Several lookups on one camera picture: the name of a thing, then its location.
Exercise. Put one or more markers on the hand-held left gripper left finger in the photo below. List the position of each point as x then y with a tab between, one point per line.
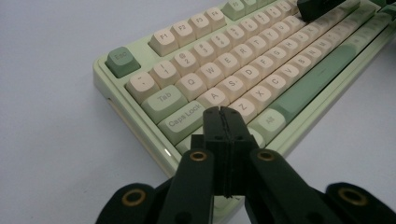
199	180

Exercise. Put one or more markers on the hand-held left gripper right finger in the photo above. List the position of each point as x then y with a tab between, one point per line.
271	186

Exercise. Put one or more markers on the green and cream keyboard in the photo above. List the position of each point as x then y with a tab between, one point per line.
218	62

